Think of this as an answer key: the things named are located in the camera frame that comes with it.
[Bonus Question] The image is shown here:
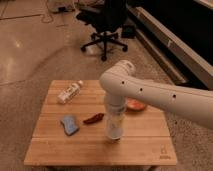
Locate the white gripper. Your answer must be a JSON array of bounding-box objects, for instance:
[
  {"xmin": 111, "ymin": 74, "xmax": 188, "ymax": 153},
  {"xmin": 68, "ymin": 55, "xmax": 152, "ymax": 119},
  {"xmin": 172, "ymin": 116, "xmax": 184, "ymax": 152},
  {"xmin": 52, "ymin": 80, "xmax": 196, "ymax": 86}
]
[{"xmin": 106, "ymin": 105, "xmax": 125, "ymax": 140}]

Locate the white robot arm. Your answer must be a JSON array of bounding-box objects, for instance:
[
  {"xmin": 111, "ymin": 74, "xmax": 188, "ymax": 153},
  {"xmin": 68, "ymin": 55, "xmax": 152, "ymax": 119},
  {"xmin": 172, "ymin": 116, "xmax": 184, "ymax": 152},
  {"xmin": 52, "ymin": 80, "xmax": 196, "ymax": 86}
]
[{"xmin": 99, "ymin": 60, "xmax": 213, "ymax": 140}]

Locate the orange ceramic cup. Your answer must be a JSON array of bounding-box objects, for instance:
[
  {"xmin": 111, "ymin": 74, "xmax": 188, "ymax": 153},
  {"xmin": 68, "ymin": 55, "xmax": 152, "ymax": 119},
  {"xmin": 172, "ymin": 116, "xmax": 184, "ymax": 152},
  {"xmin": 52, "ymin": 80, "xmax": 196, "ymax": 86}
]
[{"xmin": 126, "ymin": 98, "xmax": 147, "ymax": 111}]

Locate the wooden table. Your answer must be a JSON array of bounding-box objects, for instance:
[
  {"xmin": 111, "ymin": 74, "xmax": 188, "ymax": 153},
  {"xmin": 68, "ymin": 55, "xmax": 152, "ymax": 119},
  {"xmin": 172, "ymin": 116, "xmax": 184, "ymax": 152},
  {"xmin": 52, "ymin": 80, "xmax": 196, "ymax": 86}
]
[{"xmin": 24, "ymin": 80, "xmax": 177, "ymax": 166}]

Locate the white plastic bottle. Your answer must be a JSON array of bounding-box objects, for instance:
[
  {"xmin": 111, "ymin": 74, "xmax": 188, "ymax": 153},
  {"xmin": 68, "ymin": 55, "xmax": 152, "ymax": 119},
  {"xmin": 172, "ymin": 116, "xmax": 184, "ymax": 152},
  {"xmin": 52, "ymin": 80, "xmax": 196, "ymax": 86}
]
[{"xmin": 57, "ymin": 80, "xmax": 83, "ymax": 104}]

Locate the black office chair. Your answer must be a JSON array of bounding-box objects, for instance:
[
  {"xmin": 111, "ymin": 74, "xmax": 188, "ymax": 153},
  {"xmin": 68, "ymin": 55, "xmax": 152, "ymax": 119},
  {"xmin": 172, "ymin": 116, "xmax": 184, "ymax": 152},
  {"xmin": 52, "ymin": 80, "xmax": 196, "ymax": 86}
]
[{"xmin": 76, "ymin": 0, "xmax": 128, "ymax": 61}]

